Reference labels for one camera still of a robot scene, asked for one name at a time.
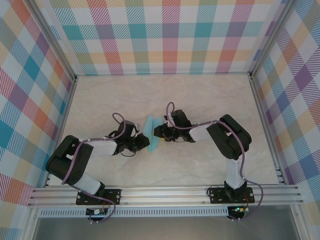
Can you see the light blue paper sheet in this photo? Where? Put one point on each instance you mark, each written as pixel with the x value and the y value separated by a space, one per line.
pixel 150 130

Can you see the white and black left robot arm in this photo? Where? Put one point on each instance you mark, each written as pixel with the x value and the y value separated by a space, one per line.
pixel 105 147

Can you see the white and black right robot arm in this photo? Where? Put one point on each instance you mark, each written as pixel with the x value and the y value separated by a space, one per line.
pixel 200 132

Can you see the grey metal sheet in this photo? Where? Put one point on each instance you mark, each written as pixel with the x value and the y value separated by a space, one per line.
pixel 162 228

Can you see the aluminium mounting rail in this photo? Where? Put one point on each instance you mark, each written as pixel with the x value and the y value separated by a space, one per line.
pixel 162 196

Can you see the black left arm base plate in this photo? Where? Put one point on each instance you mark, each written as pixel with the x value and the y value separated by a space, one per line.
pixel 113 196

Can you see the aluminium side rail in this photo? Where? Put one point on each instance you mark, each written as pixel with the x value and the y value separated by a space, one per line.
pixel 62 125
pixel 265 125

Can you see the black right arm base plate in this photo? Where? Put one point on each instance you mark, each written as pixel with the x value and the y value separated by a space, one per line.
pixel 217 196

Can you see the aluminium frame post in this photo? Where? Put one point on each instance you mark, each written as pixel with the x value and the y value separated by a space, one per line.
pixel 31 225
pixel 269 37
pixel 57 42
pixel 298 225

